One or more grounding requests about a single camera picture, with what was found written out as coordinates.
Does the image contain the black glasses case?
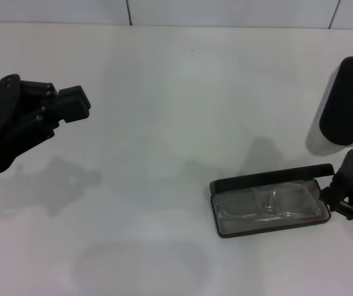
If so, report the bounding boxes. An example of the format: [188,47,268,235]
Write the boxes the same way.
[209,163,335,239]

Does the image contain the clear white glasses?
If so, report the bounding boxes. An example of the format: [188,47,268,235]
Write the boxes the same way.
[216,182,322,222]

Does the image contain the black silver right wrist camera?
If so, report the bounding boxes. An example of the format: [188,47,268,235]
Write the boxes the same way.
[304,56,353,157]

